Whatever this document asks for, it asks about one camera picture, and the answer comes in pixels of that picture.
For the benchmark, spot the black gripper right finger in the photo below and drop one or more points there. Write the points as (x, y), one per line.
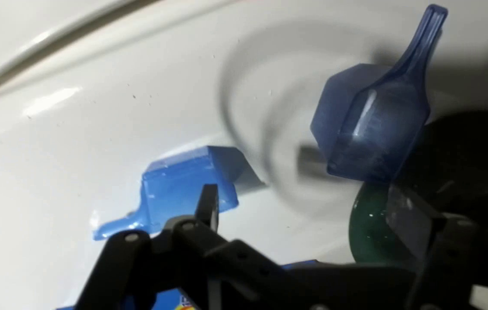
(468, 263)

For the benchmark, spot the blue plastic scoop cup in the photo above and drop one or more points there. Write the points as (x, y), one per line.
(186, 189)

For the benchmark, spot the white washing machine top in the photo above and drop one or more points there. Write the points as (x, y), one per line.
(111, 113)

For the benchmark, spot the purple plastic scoop cup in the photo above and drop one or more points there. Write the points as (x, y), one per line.
(370, 120)

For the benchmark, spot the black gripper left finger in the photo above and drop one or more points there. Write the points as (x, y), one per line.
(158, 268)

